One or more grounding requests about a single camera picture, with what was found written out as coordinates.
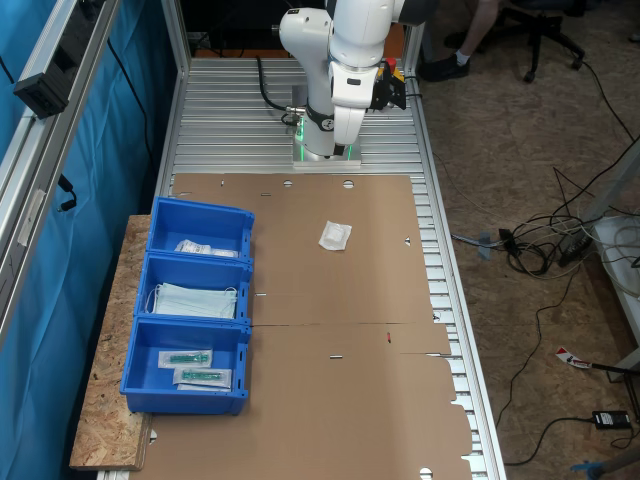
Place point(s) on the printed white flat packet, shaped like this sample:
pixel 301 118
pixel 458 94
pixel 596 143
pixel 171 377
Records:
pixel 192 246

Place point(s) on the black power socket strip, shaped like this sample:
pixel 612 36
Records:
pixel 47 85

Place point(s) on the blue bin holding green-item packets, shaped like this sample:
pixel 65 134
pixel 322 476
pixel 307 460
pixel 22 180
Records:
pixel 150 370

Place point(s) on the aluminium beam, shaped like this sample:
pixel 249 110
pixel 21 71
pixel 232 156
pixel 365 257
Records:
pixel 30 165

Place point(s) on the aluminium frame post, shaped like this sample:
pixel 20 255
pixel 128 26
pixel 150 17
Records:
pixel 175 40
pixel 414 45

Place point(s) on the black hanging plug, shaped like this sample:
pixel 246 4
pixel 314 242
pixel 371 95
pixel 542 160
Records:
pixel 66 195

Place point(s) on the white shelf board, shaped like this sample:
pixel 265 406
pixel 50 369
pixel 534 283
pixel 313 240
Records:
pixel 622 270

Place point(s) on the blue tape piece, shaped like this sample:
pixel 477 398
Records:
pixel 587 467

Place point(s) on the blue bin holding masks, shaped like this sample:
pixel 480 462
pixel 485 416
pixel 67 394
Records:
pixel 195 272

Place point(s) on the person's black shoe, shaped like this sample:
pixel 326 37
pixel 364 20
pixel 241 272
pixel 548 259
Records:
pixel 457 40
pixel 442 69

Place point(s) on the blue bin holding printed packets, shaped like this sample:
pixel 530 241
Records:
pixel 200 220

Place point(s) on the stack of white face masks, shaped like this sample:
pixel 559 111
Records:
pixel 192 302

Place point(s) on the brown cardboard sheet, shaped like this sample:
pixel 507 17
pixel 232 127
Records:
pixel 325 325

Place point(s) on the grey tape piece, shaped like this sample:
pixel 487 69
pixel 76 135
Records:
pixel 484 245

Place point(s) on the black power adapter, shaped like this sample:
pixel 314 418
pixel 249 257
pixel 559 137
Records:
pixel 610 419

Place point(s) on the person's leg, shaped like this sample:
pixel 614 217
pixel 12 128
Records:
pixel 477 30

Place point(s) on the yellow emergency stop button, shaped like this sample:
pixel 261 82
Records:
pixel 400 75

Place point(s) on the red and white tag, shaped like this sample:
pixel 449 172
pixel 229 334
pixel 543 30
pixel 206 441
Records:
pixel 570 357

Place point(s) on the clear flat packet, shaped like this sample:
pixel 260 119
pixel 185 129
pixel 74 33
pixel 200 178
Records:
pixel 224 253

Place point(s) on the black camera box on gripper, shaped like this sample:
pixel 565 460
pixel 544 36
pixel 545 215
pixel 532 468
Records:
pixel 387 92

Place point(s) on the clear packet with green item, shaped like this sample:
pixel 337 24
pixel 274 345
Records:
pixel 185 358
pixel 202 376

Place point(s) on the black office chair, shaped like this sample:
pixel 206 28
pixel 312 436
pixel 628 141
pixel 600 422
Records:
pixel 537 30

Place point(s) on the OSB wood board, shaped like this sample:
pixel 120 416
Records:
pixel 110 350

